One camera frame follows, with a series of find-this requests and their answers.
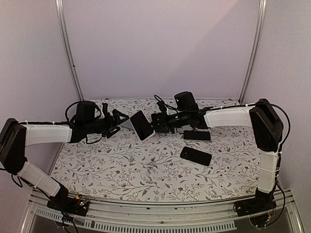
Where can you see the left aluminium frame post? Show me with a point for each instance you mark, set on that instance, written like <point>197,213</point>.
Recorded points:
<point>66,43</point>

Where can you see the floral patterned table mat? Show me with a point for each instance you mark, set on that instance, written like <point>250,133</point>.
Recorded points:
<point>114,168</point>

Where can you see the front aluminium rail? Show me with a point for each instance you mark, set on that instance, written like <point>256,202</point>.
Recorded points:
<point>120,216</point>

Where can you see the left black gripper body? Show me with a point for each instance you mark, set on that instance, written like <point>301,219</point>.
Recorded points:
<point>104,126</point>

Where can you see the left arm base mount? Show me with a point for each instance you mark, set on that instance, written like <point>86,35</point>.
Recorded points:
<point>76,206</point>

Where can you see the aluminium frame post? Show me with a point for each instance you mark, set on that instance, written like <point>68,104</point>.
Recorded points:
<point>66,43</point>
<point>254,50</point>

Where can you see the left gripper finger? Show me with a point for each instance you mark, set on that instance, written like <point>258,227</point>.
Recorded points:
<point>112,132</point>
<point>119,117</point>

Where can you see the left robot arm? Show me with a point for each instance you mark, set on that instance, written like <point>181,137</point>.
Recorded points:
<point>16,136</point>

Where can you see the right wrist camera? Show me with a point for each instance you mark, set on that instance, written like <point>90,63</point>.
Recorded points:
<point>162,107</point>

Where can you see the right aluminium frame post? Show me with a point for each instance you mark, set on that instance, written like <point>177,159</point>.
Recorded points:
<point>254,50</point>

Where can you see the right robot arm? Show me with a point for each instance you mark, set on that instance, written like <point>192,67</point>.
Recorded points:
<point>237,168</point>

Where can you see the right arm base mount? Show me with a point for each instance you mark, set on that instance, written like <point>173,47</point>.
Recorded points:
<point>263,208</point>

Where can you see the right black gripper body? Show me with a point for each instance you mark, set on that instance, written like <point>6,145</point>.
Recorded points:
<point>168,124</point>

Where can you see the black phone with white edge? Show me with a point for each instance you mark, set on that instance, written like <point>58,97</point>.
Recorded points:
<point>141,126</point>

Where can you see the light blue phone case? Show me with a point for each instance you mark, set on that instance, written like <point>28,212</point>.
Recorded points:
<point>126,124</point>

